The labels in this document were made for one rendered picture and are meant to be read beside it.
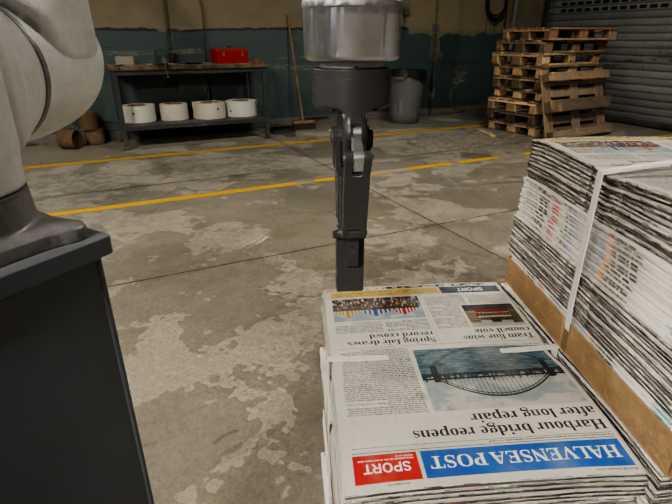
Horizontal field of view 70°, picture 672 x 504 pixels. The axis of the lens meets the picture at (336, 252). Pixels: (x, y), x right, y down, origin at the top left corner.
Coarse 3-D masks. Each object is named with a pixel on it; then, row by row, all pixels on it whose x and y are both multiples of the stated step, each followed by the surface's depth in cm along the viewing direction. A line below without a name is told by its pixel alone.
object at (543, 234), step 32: (544, 160) 63; (576, 160) 56; (608, 160) 55; (640, 160) 55; (544, 192) 64; (576, 192) 56; (544, 224) 63; (576, 224) 56; (512, 256) 74; (544, 256) 63; (544, 288) 64
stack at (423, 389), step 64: (384, 320) 67; (448, 320) 67; (512, 320) 67; (384, 384) 55; (448, 384) 55; (512, 384) 55; (576, 384) 54; (384, 448) 46; (448, 448) 46; (512, 448) 46; (576, 448) 46; (640, 448) 48
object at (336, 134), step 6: (336, 132) 46; (372, 132) 46; (336, 138) 46; (372, 138) 46; (336, 144) 46; (366, 144) 47; (372, 144) 47; (336, 150) 47; (366, 150) 47; (336, 156) 47; (336, 162) 47; (336, 168) 47; (342, 168) 47; (342, 174) 48; (342, 180) 48; (342, 186) 48; (342, 192) 48; (336, 234) 50
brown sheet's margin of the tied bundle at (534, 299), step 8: (512, 264) 73; (512, 272) 73; (520, 272) 70; (512, 280) 73; (520, 280) 70; (528, 280) 68; (512, 288) 73; (520, 288) 70; (528, 288) 68; (536, 288) 65; (520, 296) 70; (528, 296) 68; (536, 296) 65; (544, 296) 63; (528, 304) 68; (536, 304) 65; (544, 304) 63; (552, 304) 61; (536, 312) 66; (544, 312) 63; (552, 312) 61; (544, 320) 63; (552, 320) 61; (544, 328) 63; (552, 328) 61
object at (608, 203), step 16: (592, 176) 53; (608, 176) 50; (624, 176) 50; (640, 176) 50; (656, 176) 49; (592, 192) 53; (608, 192) 51; (608, 208) 50; (592, 224) 53; (608, 224) 51; (576, 240) 56; (592, 240) 53; (608, 240) 50; (576, 256) 56; (592, 256) 53; (592, 272) 53; (576, 304) 56; (576, 320) 57
